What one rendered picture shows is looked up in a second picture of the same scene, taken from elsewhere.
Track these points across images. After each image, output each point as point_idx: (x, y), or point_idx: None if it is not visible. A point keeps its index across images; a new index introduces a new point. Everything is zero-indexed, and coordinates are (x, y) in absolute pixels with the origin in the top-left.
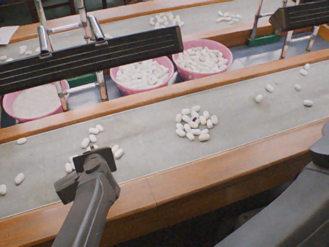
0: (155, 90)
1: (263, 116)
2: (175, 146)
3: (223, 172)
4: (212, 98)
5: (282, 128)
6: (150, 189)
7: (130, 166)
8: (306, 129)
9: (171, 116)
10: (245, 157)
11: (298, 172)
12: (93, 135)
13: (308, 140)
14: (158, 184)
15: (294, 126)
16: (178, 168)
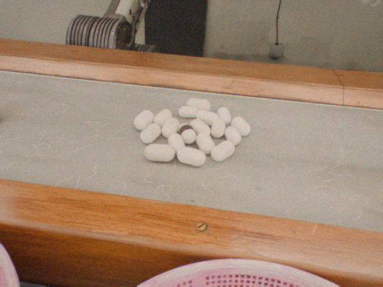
0: (250, 248)
1: (39, 100)
2: (262, 119)
3: (215, 62)
4: (78, 169)
5: (43, 79)
6: (338, 78)
7: (369, 124)
8: (22, 53)
9: (234, 170)
10: (164, 62)
11: (115, 46)
12: None
13: (50, 48)
14: (324, 78)
15: (20, 75)
16: (280, 83)
